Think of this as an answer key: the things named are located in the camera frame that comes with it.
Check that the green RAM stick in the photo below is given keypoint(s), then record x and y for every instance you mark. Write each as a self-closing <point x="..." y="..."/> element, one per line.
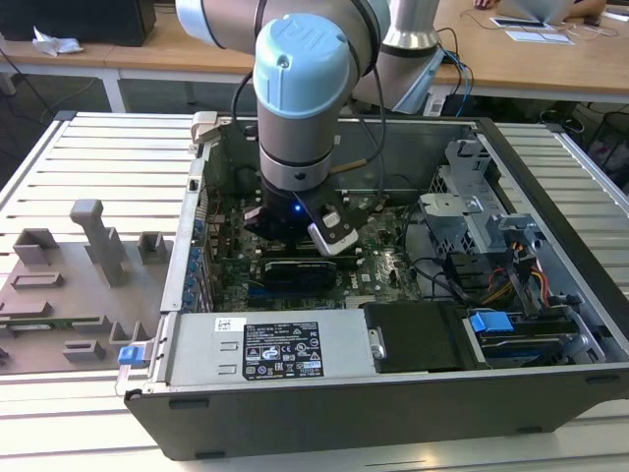
<point x="49" y="324"/>

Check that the crumpled white paper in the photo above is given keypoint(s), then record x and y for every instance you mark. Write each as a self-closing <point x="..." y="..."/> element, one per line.
<point x="56" y="45"/>

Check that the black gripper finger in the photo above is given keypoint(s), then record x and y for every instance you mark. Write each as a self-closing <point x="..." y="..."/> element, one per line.
<point x="255" y="223"/>

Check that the black PC case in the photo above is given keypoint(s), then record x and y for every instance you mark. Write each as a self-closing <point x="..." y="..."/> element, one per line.
<point x="344" y="418"/>

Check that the white power adapter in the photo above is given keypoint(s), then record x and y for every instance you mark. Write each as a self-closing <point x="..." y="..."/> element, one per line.
<point x="435" y="105"/>

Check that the blue disk carrier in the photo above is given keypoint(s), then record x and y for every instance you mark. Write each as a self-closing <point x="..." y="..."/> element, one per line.
<point x="491" y="327"/>

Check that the black drive bay cover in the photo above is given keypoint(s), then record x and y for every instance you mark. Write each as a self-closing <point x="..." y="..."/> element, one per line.
<point x="417" y="339"/>

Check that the metal disk bay cage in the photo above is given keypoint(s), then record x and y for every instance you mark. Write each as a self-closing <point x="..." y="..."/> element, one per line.
<point x="449" y="216"/>

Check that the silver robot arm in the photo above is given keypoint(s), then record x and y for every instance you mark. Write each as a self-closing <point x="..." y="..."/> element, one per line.
<point x="300" y="98"/>

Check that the silver chipset heatsink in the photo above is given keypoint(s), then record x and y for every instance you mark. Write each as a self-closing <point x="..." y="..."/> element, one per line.
<point x="362" y="301"/>

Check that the black graphics card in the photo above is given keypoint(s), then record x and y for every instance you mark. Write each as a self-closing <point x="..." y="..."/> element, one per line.
<point x="300" y="277"/>

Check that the blue release latch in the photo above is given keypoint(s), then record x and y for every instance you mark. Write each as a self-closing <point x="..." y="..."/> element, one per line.
<point x="130" y="356"/>

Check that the pale blue teach pendant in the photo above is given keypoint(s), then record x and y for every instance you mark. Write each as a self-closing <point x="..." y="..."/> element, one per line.
<point x="417" y="86"/>

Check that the silver power supply unit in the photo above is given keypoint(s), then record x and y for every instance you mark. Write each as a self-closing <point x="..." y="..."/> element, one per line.
<point x="206" y="344"/>

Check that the green motherboard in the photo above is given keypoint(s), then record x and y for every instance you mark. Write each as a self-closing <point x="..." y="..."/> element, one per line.
<point x="388" y="275"/>

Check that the black computer tower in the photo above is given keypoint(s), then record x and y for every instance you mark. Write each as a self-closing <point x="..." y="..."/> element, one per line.
<point x="74" y="19"/>

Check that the round coin battery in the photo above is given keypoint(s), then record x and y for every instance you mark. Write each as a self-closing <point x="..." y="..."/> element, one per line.
<point x="376" y="206"/>

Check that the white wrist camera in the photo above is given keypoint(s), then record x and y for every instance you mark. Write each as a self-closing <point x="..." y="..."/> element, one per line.
<point x="339" y="243"/>

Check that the grey laptop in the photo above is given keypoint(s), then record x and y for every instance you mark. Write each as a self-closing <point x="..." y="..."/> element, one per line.
<point x="535" y="10"/>

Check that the grey parts rack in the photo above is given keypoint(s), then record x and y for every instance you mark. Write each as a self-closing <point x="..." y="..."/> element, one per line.
<point x="74" y="300"/>

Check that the wooden desk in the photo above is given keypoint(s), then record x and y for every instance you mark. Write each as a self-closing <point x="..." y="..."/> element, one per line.
<point x="147" y="56"/>

